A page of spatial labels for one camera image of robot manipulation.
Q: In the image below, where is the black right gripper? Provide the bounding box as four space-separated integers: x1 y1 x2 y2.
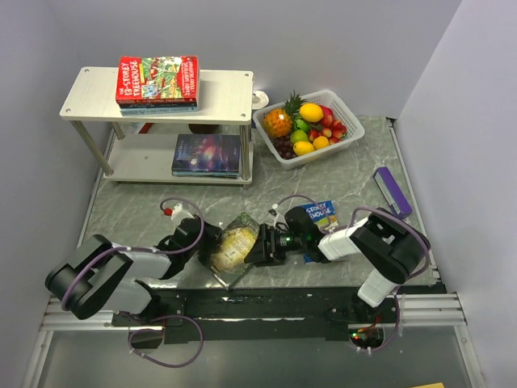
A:
243 222 306 267

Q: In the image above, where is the Alice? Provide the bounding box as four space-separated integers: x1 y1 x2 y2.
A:
202 212 259 289

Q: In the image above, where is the Robinson Crusoe book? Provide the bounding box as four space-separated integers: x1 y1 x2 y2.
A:
171 134 241 173

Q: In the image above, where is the light blue 143-Storey Treehouse book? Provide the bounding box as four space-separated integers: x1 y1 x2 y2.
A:
120 106 199 116

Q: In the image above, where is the Little Women book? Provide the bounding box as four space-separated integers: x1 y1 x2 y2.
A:
118 102 198 109

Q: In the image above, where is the red 13-Storey Treehouse book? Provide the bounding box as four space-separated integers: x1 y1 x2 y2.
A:
116 56 200 107

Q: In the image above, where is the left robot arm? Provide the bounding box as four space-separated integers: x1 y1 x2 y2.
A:
44 216 221 325

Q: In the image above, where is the light blue book with swan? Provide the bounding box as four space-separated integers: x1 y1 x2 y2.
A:
172 171 239 179

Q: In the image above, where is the blue 91-Storey Treehouse book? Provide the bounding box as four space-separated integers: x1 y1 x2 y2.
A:
301 200 338 265

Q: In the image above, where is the dark grapes bunch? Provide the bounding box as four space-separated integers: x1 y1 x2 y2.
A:
272 136 296 160

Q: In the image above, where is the yellow lemon front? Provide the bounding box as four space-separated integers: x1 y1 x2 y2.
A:
292 141 315 157

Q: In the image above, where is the green lime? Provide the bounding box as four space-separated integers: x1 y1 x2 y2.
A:
290 129 309 145

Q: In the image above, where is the yellow lemon small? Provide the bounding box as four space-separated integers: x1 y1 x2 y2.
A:
313 136 330 150

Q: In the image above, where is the toy pineapple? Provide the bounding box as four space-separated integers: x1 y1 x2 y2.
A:
263 91 305 139

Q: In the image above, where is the white two-tier shelf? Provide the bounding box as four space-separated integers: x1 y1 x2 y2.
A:
60 67 254 185

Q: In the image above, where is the red strawberries pile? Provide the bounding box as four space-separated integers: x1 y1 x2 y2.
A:
309 105 347 146

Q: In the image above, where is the purple box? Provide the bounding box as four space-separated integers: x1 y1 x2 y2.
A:
372 167 413 220

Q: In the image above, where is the yellow lemon top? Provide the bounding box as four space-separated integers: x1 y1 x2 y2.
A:
299 103 324 123

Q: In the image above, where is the white plastic basket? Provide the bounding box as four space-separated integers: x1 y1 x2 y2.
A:
253 90 365 170

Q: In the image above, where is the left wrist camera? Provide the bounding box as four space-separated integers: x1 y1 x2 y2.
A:
162 203 192 222

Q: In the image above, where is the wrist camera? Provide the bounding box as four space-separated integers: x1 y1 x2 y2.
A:
267 203 284 227
162 203 192 222

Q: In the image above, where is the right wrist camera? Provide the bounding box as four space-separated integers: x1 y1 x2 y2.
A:
267 203 284 227

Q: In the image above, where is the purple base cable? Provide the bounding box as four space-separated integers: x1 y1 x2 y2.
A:
128 314 205 368

